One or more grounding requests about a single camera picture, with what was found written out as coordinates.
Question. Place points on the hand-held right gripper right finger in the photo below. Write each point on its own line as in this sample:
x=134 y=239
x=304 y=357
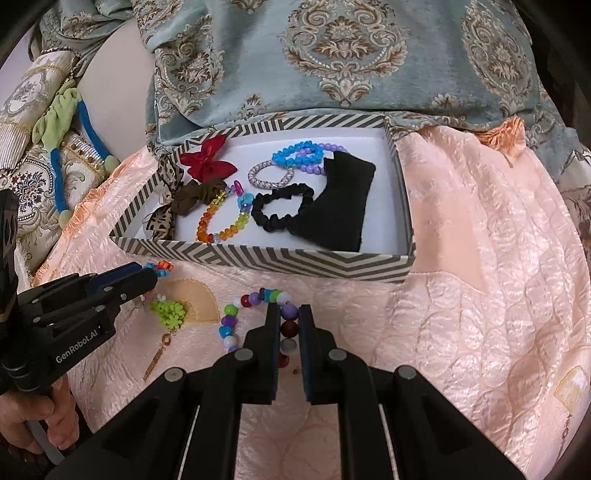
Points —
x=306 y=364

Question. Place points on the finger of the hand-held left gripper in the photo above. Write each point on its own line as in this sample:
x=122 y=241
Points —
x=111 y=277
x=134 y=286

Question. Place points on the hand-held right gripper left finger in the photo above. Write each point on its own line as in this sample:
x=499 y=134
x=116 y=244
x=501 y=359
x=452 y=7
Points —
x=272 y=364

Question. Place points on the grey white striped box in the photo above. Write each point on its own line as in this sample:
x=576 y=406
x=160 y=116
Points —
x=300 y=265

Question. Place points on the black scrunchie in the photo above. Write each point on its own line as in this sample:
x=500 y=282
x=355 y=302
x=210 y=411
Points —
x=257 y=210

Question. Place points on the red bow hair clip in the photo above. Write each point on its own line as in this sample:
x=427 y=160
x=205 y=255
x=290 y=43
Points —
x=205 y=159

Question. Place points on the person's left hand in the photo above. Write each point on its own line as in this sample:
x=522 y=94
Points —
x=60 y=410

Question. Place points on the gold dangling earring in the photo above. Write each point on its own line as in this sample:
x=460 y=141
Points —
x=165 y=340

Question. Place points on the leopard print scrunchie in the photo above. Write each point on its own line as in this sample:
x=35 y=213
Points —
x=161 y=221

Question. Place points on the brown scrunchie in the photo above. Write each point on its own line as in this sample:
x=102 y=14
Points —
x=194 y=198

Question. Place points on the cream floral embroidered cushion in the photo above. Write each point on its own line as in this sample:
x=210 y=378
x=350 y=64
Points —
x=37 y=194

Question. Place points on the black cloth pouch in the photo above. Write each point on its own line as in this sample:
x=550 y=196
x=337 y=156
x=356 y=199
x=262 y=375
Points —
x=341 y=207

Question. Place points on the pink quilted bedspread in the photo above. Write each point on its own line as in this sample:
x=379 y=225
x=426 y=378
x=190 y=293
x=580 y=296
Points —
x=461 y=277

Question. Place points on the plain beige pillow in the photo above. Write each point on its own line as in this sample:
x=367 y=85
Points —
x=120 y=92

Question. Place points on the cream embroidered bolster cushion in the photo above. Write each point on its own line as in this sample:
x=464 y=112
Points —
x=27 y=101

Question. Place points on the cream floral bed sheet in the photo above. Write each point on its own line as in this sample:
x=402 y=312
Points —
x=577 y=194

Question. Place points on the teal damask blanket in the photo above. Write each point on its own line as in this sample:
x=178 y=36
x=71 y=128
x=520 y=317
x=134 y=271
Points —
x=392 y=55

